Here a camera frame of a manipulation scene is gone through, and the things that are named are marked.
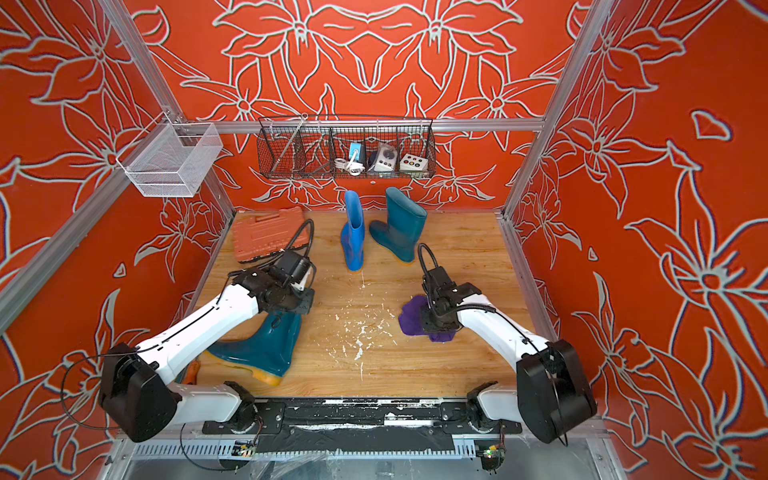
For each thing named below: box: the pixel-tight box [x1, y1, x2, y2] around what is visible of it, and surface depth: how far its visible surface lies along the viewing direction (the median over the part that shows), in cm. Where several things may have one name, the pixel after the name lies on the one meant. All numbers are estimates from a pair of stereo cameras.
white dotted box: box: [399, 153, 428, 171], surface depth 96 cm
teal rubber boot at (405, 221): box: [369, 187, 428, 263], surface depth 90 cm
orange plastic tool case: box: [233, 207, 309, 263], surface depth 109 cm
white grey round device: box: [367, 143, 398, 172], surface depth 93 cm
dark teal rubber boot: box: [204, 312, 303, 386], surface depth 81 cm
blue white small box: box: [349, 142, 362, 161], surface depth 85 cm
